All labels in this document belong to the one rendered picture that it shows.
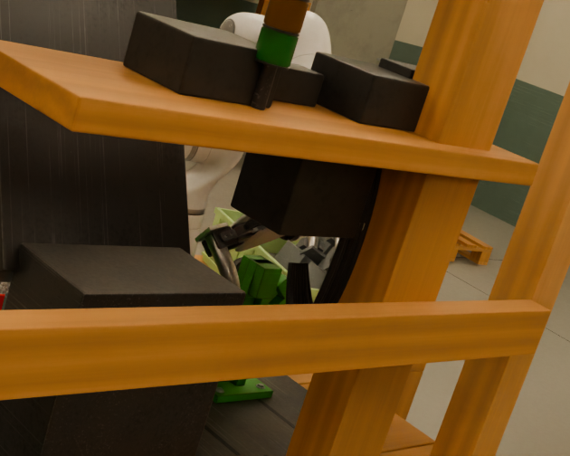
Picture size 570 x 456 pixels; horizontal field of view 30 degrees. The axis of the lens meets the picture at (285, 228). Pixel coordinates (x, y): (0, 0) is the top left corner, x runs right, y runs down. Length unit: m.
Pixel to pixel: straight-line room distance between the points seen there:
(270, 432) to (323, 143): 0.78
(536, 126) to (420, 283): 8.22
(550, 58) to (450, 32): 8.33
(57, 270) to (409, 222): 0.54
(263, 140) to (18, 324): 0.37
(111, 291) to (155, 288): 0.08
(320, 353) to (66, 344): 0.44
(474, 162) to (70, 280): 0.63
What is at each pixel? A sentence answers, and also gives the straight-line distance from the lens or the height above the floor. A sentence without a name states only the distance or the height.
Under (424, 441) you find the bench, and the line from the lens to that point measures 2.28.
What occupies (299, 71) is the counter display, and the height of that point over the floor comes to 1.59.
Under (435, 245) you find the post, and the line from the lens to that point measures 1.73.
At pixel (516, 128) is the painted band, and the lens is 10.06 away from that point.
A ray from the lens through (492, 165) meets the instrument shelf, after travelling 1.69.
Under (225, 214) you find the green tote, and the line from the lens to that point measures 3.17.
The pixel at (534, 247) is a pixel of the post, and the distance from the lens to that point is 2.04.
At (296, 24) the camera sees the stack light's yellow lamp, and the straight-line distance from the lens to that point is 1.38.
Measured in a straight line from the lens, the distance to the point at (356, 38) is 9.67.
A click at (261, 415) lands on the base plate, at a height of 0.90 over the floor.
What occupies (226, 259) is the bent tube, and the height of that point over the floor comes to 1.22.
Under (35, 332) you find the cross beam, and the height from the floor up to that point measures 1.27.
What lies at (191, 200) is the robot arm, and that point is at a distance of 2.56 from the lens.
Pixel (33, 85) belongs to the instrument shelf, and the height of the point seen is 1.52.
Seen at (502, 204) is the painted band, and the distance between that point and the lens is 10.06.
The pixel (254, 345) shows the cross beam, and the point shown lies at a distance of 1.45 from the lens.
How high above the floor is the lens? 1.75
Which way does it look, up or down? 14 degrees down
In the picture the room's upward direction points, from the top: 18 degrees clockwise
